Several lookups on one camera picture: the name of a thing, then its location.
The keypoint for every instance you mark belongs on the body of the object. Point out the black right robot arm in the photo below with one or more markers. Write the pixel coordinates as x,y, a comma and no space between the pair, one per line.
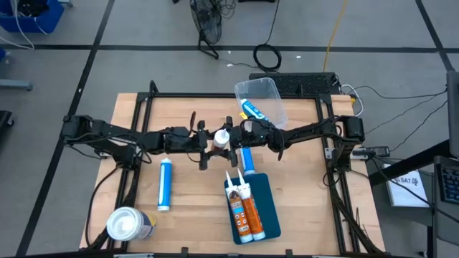
312,130

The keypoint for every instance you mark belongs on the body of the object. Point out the clear plastic bin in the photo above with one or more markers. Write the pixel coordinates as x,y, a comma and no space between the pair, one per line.
265,93

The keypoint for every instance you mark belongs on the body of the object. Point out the black power strip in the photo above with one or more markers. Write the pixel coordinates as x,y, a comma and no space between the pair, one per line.
369,152

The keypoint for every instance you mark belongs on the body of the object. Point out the grey monitor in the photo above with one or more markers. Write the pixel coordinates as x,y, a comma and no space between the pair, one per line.
453,114

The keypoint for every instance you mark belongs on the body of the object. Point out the blue plastic crate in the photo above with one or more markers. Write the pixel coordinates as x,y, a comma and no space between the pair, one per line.
32,19

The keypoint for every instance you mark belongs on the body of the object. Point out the black perforated case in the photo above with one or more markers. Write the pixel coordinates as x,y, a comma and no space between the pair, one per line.
305,84

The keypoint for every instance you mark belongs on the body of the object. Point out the black table frame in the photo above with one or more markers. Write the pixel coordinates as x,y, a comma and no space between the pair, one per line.
179,95

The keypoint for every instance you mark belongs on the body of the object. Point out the white paper sheet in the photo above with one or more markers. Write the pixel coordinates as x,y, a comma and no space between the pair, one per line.
405,190

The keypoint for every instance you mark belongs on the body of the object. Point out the teal plastic tray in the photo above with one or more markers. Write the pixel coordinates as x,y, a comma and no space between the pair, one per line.
268,200

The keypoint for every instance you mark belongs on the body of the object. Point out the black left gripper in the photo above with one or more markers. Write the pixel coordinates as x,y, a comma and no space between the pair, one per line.
183,139

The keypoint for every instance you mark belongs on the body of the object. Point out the black keyboard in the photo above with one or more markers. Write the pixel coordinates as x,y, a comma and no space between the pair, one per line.
450,182

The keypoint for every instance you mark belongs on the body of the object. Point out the grey floor bar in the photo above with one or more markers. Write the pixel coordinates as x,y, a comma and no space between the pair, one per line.
14,85

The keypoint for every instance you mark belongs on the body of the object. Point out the black floor fan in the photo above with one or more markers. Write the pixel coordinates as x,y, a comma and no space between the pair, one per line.
209,21

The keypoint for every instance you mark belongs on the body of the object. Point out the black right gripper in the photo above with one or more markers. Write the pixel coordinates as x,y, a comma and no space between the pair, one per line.
258,136

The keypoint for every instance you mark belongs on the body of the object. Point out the black desk beam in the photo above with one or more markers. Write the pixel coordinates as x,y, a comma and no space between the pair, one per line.
409,165

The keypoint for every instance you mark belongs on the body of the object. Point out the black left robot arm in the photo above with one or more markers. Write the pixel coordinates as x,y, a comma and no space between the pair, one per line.
107,130

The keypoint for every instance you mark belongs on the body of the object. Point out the blue silicone sealant tube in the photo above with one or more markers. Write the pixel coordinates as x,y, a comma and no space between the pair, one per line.
165,186
247,163
251,109

